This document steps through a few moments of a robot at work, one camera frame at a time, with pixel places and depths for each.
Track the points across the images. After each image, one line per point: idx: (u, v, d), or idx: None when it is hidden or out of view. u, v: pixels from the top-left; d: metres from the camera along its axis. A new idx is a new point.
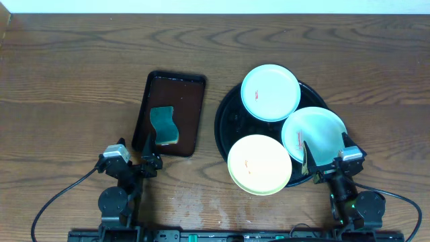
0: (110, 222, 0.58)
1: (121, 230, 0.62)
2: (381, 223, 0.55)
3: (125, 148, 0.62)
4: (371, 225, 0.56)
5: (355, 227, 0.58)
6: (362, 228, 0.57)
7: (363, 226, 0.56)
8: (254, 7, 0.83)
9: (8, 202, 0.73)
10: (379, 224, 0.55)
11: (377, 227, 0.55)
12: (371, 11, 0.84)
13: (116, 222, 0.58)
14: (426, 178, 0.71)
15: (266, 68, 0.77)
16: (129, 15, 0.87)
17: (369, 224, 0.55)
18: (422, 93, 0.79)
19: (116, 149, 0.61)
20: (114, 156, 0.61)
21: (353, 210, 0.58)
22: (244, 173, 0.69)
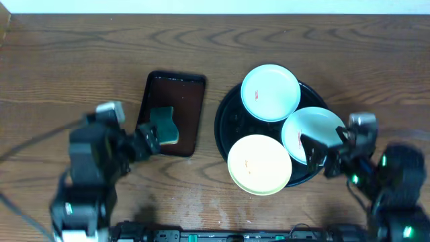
0: (82, 160, 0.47)
1: (87, 184, 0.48)
2: (421, 176, 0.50)
3: (118, 107, 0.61)
4: (412, 178, 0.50)
5: (394, 191, 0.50)
6: (401, 187, 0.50)
7: (405, 183, 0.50)
8: (254, 7, 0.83)
9: (7, 202, 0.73)
10: (418, 175, 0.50)
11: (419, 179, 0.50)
12: (371, 11, 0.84)
13: (84, 157, 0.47)
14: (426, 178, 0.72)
15: (266, 68, 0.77)
16: (129, 15, 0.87)
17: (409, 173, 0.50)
18: (422, 93, 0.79)
19: (109, 103, 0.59)
20: (105, 109, 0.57)
21: (386, 173, 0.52)
22: (244, 173, 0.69)
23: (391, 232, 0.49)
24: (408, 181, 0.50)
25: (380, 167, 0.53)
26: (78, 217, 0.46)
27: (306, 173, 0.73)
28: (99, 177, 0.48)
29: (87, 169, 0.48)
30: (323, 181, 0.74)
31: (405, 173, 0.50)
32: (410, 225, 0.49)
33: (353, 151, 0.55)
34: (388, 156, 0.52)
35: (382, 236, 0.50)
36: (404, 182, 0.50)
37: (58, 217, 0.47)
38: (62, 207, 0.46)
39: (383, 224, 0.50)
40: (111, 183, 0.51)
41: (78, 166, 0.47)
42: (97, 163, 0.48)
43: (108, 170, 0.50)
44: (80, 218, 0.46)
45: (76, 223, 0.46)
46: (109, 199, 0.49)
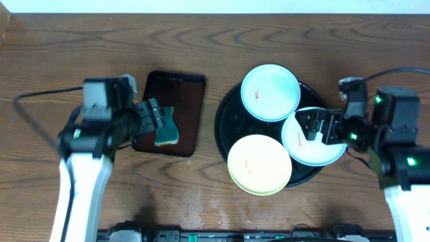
0: (95, 95, 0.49)
1: (95, 119, 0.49)
2: (417, 109, 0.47)
3: None
4: (408, 111, 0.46)
5: (391, 124, 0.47)
6: (398, 115, 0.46)
7: (400, 115, 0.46)
8: (254, 7, 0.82)
9: (9, 202, 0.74)
10: (415, 107, 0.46)
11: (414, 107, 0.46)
12: (372, 10, 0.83)
13: (95, 90, 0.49)
14: None
15: (266, 68, 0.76)
16: (127, 15, 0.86)
17: (402, 101, 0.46)
18: (421, 94, 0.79)
19: None
20: None
21: (382, 110, 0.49)
22: (244, 173, 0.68)
23: (395, 165, 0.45)
24: (403, 113, 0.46)
25: (375, 105, 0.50)
26: (85, 141, 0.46)
27: (305, 173, 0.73)
28: (107, 111, 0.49)
29: (96, 105, 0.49)
30: (323, 181, 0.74)
31: (400, 106, 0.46)
32: (412, 156, 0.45)
33: (348, 108, 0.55)
34: (379, 94, 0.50)
35: (386, 170, 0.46)
36: (398, 115, 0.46)
37: (65, 146, 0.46)
38: (70, 136, 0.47)
39: (387, 159, 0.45)
40: (119, 120, 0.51)
41: (91, 99, 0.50)
42: (107, 97, 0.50)
43: (115, 108, 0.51)
44: (87, 144, 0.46)
45: (82, 148, 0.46)
46: (117, 131, 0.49)
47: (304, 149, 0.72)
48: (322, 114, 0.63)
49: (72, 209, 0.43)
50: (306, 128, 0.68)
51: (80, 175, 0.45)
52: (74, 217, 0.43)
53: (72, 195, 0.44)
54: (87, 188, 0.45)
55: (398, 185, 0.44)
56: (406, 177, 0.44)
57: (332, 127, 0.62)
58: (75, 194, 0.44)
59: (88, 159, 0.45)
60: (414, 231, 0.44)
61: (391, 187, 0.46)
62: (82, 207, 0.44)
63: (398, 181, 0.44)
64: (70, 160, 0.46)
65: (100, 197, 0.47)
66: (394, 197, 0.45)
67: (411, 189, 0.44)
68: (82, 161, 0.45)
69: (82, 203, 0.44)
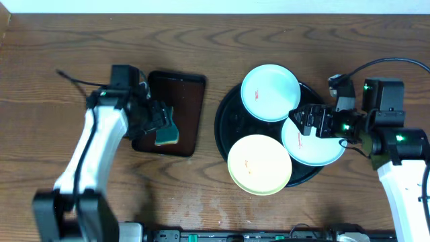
0: (121, 74, 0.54)
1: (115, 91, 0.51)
2: (403, 93, 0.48)
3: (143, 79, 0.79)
4: (394, 95, 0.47)
5: (379, 107, 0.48)
6: (385, 99, 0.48)
7: (386, 99, 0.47)
8: (254, 7, 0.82)
9: (9, 202, 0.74)
10: (401, 91, 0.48)
11: (399, 89, 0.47)
12: (372, 11, 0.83)
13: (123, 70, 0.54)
14: None
15: (266, 68, 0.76)
16: (127, 15, 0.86)
17: (388, 85, 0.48)
18: (421, 94, 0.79)
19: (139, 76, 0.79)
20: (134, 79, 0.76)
21: (371, 97, 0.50)
22: (244, 173, 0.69)
23: (385, 142, 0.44)
24: (390, 97, 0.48)
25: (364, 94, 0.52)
26: (109, 101, 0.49)
27: (306, 173, 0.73)
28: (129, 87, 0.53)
29: (119, 83, 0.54)
30: (323, 181, 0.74)
31: (385, 90, 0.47)
32: (400, 134, 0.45)
33: (340, 101, 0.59)
34: (367, 83, 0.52)
35: (377, 148, 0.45)
36: (385, 99, 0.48)
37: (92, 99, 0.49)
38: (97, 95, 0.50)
39: (377, 138, 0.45)
40: (135, 100, 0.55)
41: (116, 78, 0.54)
42: (130, 78, 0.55)
43: (135, 90, 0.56)
44: (109, 103, 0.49)
45: (105, 105, 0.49)
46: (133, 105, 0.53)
47: (304, 149, 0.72)
48: (316, 108, 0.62)
49: (92, 142, 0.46)
50: (300, 124, 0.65)
51: (101, 119, 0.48)
52: (92, 148, 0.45)
53: (93, 132, 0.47)
54: (108, 128, 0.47)
55: (389, 161, 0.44)
56: (395, 152, 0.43)
57: (325, 122, 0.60)
58: (96, 132, 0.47)
59: (110, 111, 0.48)
60: (405, 204, 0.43)
61: (383, 165, 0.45)
62: (101, 142, 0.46)
63: (388, 158, 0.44)
64: (96, 108, 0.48)
65: (115, 144, 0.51)
66: (385, 174, 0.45)
67: (402, 163, 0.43)
68: (106, 111, 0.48)
69: (102, 139, 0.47)
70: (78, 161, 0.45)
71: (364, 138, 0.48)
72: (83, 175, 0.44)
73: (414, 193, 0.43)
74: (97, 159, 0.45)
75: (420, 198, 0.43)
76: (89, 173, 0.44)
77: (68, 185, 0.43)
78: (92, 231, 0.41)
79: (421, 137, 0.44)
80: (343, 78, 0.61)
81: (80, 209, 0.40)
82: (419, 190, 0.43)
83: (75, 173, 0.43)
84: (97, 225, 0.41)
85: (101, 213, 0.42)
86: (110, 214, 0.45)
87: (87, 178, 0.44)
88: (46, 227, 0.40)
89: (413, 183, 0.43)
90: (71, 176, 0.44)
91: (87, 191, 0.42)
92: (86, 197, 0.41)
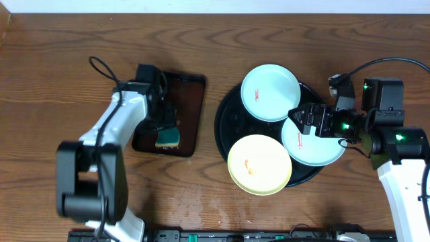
0: (146, 71, 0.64)
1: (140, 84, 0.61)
2: (402, 92, 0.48)
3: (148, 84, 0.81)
4: (394, 94, 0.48)
5: (378, 106, 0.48)
6: (385, 99, 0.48)
7: (385, 98, 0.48)
8: (254, 7, 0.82)
9: (9, 202, 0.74)
10: (400, 91, 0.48)
11: (398, 89, 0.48)
12: (372, 11, 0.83)
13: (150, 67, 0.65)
14: None
15: (266, 68, 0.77)
16: (127, 15, 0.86)
17: (389, 85, 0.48)
18: (421, 94, 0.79)
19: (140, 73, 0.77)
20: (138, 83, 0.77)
21: (370, 97, 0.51)
22: (244, 173, 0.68)
23: (384, 140, 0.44)
24: (389, 96, 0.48)
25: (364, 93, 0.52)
26: (134, 89, 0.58)
27: (305, 173, 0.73)
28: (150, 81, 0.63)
29: (144, 78, 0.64)
30: (323, 181, 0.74)
31: (385, 89, 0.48)
32: (400, 132, 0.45)
33: (339, 101, 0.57)
34: (367, 83, 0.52)
35: (377, 148, 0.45)
36: (385, 98, 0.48)
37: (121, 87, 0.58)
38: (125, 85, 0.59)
39: (377, 138, 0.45)
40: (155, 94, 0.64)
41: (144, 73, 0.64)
42: (153, 75, 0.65)
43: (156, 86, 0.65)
44: (136, 90, 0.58)
45: (131, 93, 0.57)
46: (154, 97, 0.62)
47: (304, 149, 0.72)
48: (316, 108, 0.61)
49: (117, 113, 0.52)
50: (300, 123, 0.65)
51: (130, 98, 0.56)
52: (115, 117, 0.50)
53: (119, 107, 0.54)
54: (131, 105, 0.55)
55: (388, 160, 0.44)
56: (394, 152, 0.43)
57: (324, 121, 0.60)
58: (121, 106, 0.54)
59: (135, 95, 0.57)
60: (405, 203, 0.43)
61: (383, 165, 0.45)
62: (123, 113, 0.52)
63: (388, 158, 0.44)
64: (123, 92, 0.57)
65: (133, 125, 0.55)
66: (385, 173, 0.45)
67: (402, 163, 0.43)
68: (131, 94, 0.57)
69: (126, 109, 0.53)
70: (102, 123, 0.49)
71: (363, 138, 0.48)
72: (106, 132, 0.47)
73: (414, 193, 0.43)
74: (119, 123, 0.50)
75: (420, 197, 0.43)
76: (111, 132, 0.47)
77: (92, 138, 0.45)
78: (107, 183, 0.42)
79: (420, 136, 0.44)
80: (343, 78, 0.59)
81: (101, 160, 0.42)
82: (419, 190, 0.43)
83: (99, 130, 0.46)
84: (112, 179, 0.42)
85: (119, 168, 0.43)
86: (123, 179, 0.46)
87: (109, 135, 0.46)
88: (64, 177, 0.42)
89: (413, 183, 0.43)
90: (94, 132, 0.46)
91: (108, 144, 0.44)
92: (107, 150, 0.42)
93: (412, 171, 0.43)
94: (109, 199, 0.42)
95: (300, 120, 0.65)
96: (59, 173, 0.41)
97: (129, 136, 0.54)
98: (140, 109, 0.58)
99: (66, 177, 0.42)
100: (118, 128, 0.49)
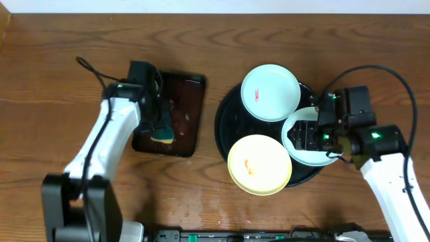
0: (138, 72, 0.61)
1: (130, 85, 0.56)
2: (368, 94, 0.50)
3: None
4: (362, 97, 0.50)
5: (350, 111, 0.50)
6: (355, 105, 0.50)
7: (355, 102, 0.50)
8: (254, 7, 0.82)
9: (9, 202, 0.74)
10: (367, 94, 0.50)
11: (365, 95, 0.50)
12: (372, 11, 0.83)
13: (142, 66, 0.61)
14: (420, 178, 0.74)
15: (267, 69, 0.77)
16: (128, 15, 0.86)
17: (354, 92, 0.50)
18: (422, 93, 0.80)
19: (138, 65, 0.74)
20: None
21: (340, 105, 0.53)
22: (245, 173, 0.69)
23: (361, 140, 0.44)
24: (358, 101, 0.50)
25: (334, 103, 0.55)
26: (124, 93, 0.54)
27: (306, 173, 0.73)
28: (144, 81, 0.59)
29: (136, 78, 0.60)
30: (323, 181, 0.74)
31: (352, 95, 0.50)
32: (375, 130, 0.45)
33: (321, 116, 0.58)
34: (336, 94, 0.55)
35: (357, 149, 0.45)
36: (355, 103, 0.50)
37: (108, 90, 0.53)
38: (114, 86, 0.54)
39: (354, 140, 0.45)
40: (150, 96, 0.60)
41: (135, 74, 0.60)
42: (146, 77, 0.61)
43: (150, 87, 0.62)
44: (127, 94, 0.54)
45: (121, 95, 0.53)
46: (148, 99, 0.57)
47: (304, 150, 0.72)
48: (300, 123, 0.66)
49: (106, 130, 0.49)
50: (293, 140, 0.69)
51: (119, 109, 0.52)
52: (104, 138, 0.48)
53: (108, 122, 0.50)
54: (121, 118, 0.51)
55: (369, 158, 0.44)
56: (373, 149, 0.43)
57: (309, 134, 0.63)
58: (111, 120, 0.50)
59: (126, 101, 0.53)
60: (391, 195, 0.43)
61: (365, 164, 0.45)
62: (114, 130, 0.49)
63: (368, 156, 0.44)
64: (113, 99, 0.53)
65: (125, 135, 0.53)
66: (368, 173, 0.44)
67: (381, 158, 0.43)
68: (122, 101, 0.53)
69: (117, 124, 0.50)
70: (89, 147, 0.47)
71: (342, 144, 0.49)
72: (93, 161, 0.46)
73: (398, 185, 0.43)
74: (107, 148, 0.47)
75: (404, 189, 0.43)
76: (98, 159, 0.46)
77: (78, 172, 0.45)
78: (96, 221, 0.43)
79: (395, 132, 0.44)
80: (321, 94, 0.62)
81: (88, 196, 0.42)
82: (402, 182, 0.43)
83: (85, 160, 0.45)
84: (101, 214, 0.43)
85: (107, 202, 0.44)
86: (115, 204, 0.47)
87: (96, 166, 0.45)
88: (54, 214, 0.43)
89: (395, 176, 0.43)
90: (80, 163, 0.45)
91: (93, 183, 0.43)
92: (94, 187, 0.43)
93: (394, 165, 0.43)
94: (101, 232, 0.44)
95: (293, 138, 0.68)
96: (47, 212, 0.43)
97: (120, 151, 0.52)
98: (134, 117, 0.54)
99: (55, 214, 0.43)
100: (107, 152, 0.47)
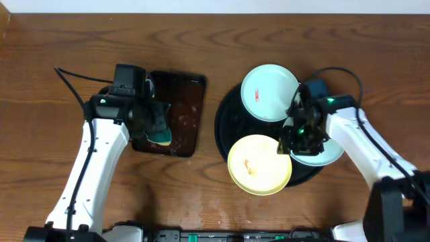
0: (125, 78, 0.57)
1: (115, 99, 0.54)
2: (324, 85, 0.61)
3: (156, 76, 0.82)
4: (319, 86, 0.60)
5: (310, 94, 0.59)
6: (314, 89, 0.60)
7: (314, 88, 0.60)
8: (254, 7, 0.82)
9: (9, 202, 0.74)
10: (324, 85, 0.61)
11: (322, 85, 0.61)
12: (372, 10, 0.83)
13: (130, 72, 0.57)
14: None
15: (267, 69, 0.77)
16: (128, 15, 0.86)
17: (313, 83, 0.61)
18: (422, 93, 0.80)
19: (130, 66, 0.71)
20: (154, 74, 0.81)
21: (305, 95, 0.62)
22: (244, 173, 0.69)
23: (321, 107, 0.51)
24: (316, 88, 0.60)
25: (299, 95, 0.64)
26: (108, 113, 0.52)
27: (305, 173, 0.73)
28: (132, 92, 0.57)
29: (123, 85, 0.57)
30: (323, 181, 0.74)
31: (311, 84, 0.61)
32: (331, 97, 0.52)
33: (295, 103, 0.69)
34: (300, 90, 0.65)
35: (318, 116, 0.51)
36: (314, 89, 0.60)
37: (89, 110, 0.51)
38: (96, 103, 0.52)
39: (316, 108, 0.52)
40: (139, 105, 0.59)
41: (123, 82, 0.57)
42: (136, 83, 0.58)
43: (139, 92, 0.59)
44: (111, 114, 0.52)
45: (106, 111, 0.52)
46: (136, 112, 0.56)
47: None
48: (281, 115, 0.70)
49: (89, 167, 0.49)
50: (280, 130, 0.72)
51: (101, 134, 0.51)
52: (87, 179, 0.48)
53: (89, 155, 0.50)
54: (105, 148, 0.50)
55: (326, 115, 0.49)
56: (328, 105, 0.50)
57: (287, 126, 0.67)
58: (93, 152, 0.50)
59: (111, 124, 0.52)
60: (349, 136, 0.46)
61: (326, 124, 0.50)
62: (97, 167, 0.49)
63: (326, 113, 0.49)
64: (93, 120, 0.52)
65: (112, 165, 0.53)
66: (330, 129, 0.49)
67: (336, 111, 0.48)
68: (105, 122, 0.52)
69: (101, 158, 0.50)
70: (72, 190, 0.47)
71: (308, 120, 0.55)
72: (77, 208, 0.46)
73: (353, 126, 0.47)
74: (91, 191, 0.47)
75: (359, 127, 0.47)
76: (82, 203, 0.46)
77: (62, 220, 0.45)
78: None
79: (347, 96, 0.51)
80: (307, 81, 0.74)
81: None
82: (356, 122, 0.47)
83: (68, 207, 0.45)
84: None
85: None
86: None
87: (81, 211, 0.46)
88: None
89: (349, 119, 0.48)
90: (64, 211, 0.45)
91: (79, 232, 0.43)
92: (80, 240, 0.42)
93: (347, 114, 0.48)
94: None
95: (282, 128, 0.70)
96: None
97: (108, 183, 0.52)
98: (121, 140, 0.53)
99: None
100: (91, 195, 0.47)
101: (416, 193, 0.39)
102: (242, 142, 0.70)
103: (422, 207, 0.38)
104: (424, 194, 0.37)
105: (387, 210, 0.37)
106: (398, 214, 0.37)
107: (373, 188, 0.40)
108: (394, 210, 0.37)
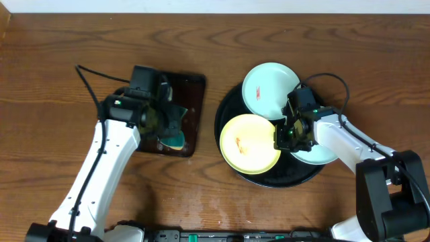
0: (142, 80, 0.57)
1: (130, 101, 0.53)
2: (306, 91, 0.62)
3: None
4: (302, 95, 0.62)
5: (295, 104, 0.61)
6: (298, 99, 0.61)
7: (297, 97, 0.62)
8: (254, 7, 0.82)
9: (9, 202, 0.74)
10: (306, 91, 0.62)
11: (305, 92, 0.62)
12: (372, 10, 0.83)
13: (146, 74, 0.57)
14: None
15: (267, 69, 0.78)
16: (128, 15, 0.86)
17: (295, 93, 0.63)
18: (422, 93, 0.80)
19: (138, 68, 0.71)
20: None
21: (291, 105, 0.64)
22: (236, 150, 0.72)
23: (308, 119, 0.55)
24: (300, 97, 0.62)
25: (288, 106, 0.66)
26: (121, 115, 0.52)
27: (306, 174, 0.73)
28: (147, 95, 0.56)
29: (140, 87, 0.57)
30: (323, 181, 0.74)
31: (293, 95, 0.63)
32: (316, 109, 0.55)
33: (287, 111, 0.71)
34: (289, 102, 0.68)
35: (306, 127, 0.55)
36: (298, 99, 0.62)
37: (103, 111, 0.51)
38: (110, 104, 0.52)
39: (303, 120, 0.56)
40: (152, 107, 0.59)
41: (140, 84, 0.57)
42: (151, 85, 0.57)
43: (154, 95, 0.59)
44: (125, 116, 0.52)
45: (119, 113, 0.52)
46: (149, 115, 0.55)
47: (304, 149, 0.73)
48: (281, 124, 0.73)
49: (97, 169, 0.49)
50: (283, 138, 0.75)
51: (111, 136, 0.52)
52: (93, 181, 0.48)
53: (99, 157, 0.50)
54: (115, 152, 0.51)
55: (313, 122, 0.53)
56: (313, 114, 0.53)
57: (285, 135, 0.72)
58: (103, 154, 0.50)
59: (123, 126, 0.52)
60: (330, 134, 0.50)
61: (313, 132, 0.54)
62: (106, 170, 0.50)
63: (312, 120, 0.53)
64: (106, 122, 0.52)
65: (120, 169, 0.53)
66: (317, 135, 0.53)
67: (321, 118, 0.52)
68: (119, 125, 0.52)
69: (110, 161, 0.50)
70: (78, 191, 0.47)
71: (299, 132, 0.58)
72: (82, 210, 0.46)
73: (336, 126, 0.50)
74: (97, 193, 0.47)
75: (341, 126, 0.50)
76: (88, 205, 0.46)
77: (65, 221, 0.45)
78: None
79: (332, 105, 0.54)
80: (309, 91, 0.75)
81: None
82: (338, 124, 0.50)
83: (73, 208, 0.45)
84: None
85: None
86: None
87: (85, 212, 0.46)
88: None
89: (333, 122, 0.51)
90: (68, 211, 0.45)
91: (81, 234, 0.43)
92: None
93: (330, 118, 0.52)
94: None
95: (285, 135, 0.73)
96: None
97: (115, 187, 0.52)
98: (132, 143, 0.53)
99: None
100: (97, 197, 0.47)
101: (399, 175, 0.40)
102: (236, 124, 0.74)
103: (408, 187, 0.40)
104: (406, 173, 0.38)
105: (373, 189, 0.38)
106: (382, 193, 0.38)
107: (357, 170, 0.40)
108: (379, 191, 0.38)
